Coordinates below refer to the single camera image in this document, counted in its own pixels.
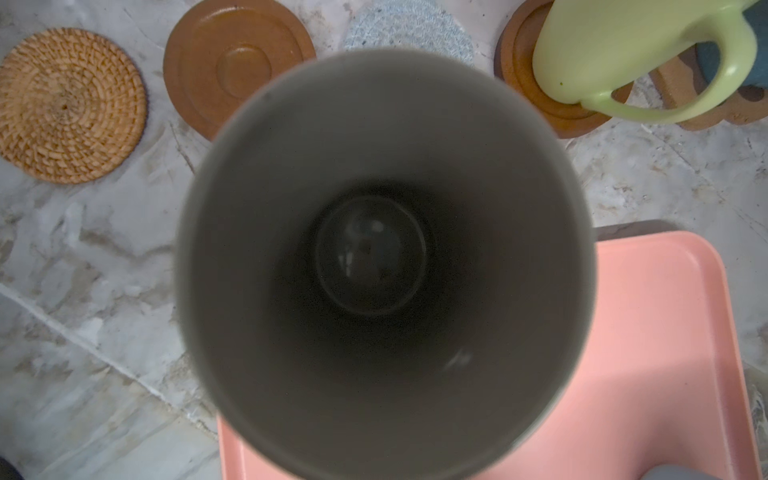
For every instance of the brown rattan woven coaster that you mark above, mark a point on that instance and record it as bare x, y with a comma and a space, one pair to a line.
73, 106

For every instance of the blue mug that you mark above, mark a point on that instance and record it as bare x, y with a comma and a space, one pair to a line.
736, 47

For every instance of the light blue woven coaster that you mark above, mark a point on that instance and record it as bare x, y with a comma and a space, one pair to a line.
409, 24

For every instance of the pink tray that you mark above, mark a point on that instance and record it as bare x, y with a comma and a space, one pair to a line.
660, 372

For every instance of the light brown wooden coaster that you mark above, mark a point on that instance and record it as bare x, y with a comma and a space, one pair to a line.
513, 64

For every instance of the green mug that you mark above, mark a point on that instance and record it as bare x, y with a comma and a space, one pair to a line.
588, 49

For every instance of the dark grey mug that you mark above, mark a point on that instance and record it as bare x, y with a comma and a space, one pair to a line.
382, 138

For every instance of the dark brown wooden coaster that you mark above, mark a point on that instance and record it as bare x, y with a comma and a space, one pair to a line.
221, 52

